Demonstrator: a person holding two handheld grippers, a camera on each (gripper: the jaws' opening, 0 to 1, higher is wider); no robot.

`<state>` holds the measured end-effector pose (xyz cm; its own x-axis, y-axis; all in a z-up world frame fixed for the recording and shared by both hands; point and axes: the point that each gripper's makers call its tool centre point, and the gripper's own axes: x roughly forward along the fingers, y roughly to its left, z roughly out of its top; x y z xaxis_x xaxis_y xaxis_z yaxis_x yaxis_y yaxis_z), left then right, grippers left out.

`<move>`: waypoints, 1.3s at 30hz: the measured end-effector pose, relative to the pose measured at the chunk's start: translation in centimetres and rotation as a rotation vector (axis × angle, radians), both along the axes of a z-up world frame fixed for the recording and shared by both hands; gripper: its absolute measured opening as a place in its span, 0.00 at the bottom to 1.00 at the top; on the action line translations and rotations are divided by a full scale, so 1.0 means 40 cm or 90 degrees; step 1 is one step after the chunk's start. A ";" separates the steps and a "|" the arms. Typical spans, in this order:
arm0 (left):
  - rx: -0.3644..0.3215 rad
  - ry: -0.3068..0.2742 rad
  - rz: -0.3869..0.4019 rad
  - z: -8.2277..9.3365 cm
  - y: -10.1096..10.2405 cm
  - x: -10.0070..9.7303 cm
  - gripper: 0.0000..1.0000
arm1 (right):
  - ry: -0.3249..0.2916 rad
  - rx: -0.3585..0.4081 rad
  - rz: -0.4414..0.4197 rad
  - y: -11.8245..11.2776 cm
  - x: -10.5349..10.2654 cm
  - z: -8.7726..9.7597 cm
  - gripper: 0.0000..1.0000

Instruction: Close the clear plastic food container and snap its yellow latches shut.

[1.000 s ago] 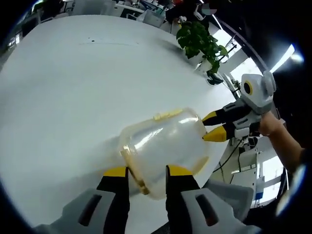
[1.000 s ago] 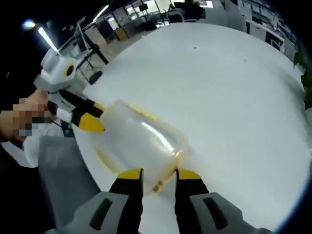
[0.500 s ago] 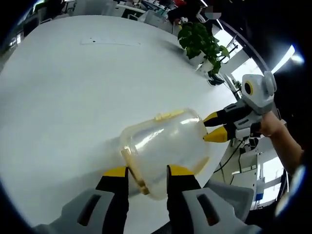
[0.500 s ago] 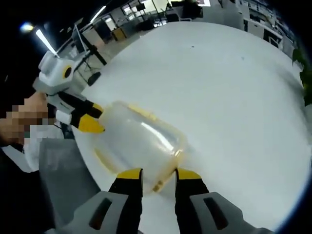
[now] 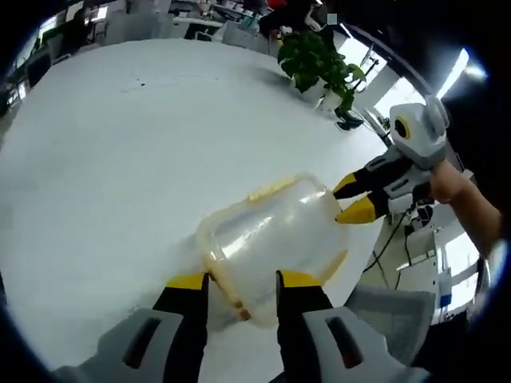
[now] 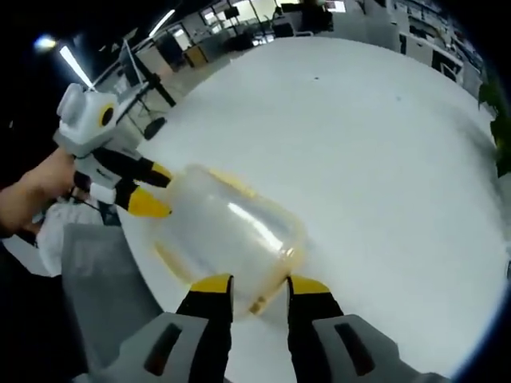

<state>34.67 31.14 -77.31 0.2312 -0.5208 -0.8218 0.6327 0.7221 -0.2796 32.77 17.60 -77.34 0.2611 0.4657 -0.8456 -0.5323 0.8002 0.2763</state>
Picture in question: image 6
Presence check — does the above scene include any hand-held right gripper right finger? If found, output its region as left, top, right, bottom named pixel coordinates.
left=285, top=274, right=404, bottom=383

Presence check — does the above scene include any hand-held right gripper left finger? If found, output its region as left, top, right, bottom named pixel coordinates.
left=105, top=273, right=236, bottom=383

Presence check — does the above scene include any person's left hand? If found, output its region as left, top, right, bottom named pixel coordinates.
left=15, top=150, right=77, bottom=235

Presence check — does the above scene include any black oval armrest pad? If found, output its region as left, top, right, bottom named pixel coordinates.
left=143, top=116, right=166, bottom=141

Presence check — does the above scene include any ceiling light strip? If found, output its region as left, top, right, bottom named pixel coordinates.
left=58, top=43, right=96, bottom=88
left=149, top=7, right=177, bottom=38

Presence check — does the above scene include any white cloth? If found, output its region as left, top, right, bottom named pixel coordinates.
left=34, top=199, right=105, bottom=277

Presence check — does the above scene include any grey mesh office chair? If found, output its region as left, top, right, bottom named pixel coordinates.
left=61, top=222, right=171, bottom=383

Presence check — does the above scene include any wooden cabinet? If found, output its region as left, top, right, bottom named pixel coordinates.
left=183, top=42, right=210, bottom=69

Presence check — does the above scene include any green potted plant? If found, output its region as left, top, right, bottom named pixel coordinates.
left=477, top=73, right=511, bottom=179

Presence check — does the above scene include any white cabinet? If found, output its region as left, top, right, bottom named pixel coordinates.
left=398, top=30, right=437, bottom=69

